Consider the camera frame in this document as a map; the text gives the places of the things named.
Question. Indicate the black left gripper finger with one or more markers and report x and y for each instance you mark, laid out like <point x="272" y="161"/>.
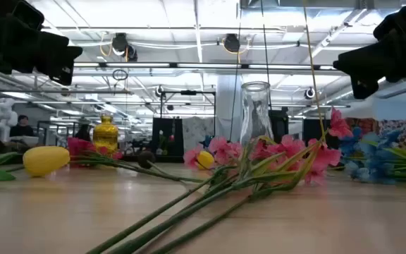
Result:
<point x="63" y="75"/>
<point x="74" y="53"/>

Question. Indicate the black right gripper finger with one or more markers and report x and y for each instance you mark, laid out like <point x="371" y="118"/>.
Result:
<point x="364" y="87"/>
<point x="345" y="63"/>

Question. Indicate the blue artificial flower bunch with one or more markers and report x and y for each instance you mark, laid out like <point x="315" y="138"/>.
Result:
<point x="375" y="158"/>

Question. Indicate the yellow glass vase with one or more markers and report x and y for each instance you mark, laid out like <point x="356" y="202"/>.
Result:
<point x="105" y="135"/>

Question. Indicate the clear glass vase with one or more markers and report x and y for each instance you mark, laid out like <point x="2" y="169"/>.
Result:
<point x="256" y="106"/>

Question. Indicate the white robot figure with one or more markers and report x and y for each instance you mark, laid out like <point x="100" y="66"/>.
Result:
<point x="4" y="113"/>

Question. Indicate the black box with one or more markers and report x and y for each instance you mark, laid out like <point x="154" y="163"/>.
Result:
<point x="312" y="131"/>

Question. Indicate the person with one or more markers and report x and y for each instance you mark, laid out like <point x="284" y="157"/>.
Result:
<point x="21" y="130"/>

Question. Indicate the yellow artificial tulip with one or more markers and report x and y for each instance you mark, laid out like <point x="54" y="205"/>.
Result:
<point x="44" y="160"/>
<point x="205" y="159"/>

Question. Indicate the black panel cabinet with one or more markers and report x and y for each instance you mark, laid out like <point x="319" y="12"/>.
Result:
<point x="160" y="127"/>

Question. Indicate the black artificial tulip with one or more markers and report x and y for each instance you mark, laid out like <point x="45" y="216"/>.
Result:
<point x="146" y="159"/>

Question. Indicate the white pillar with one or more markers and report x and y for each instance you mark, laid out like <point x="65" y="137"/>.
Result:
<point x="226" y="106"/>

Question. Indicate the overhead light bar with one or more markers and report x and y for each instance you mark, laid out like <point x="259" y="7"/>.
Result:
<point x="206" y="65"/>

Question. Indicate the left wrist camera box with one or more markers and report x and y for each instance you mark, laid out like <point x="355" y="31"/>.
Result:
<point x="28" y="14"/>

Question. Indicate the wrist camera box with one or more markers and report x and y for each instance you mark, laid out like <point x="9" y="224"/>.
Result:
<point x="28" y="14"/>
<point x="400" y="21"/>

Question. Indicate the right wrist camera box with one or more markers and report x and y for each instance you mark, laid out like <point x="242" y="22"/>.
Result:
<point x="400" y="21"/>

